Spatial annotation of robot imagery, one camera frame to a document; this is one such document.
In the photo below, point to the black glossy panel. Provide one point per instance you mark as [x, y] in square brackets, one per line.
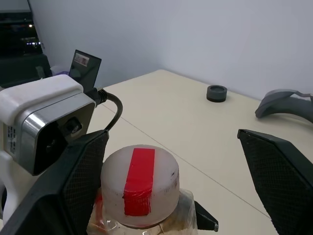
[85, 73]

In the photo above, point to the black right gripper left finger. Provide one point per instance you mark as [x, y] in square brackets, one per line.
[49, 191]

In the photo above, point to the dark window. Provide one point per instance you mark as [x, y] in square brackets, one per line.
[14, 31]

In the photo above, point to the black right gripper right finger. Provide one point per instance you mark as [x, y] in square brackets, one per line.
[286, 181]

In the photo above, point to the clear plastic bottle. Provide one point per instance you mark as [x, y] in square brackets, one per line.
[102, 221]

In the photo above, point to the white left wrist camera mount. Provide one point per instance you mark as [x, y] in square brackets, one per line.
[36, 90]

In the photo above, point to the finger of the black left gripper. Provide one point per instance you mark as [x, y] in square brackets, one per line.
[204, 216]

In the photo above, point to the black chair back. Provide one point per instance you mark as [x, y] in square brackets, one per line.
[22, 68]

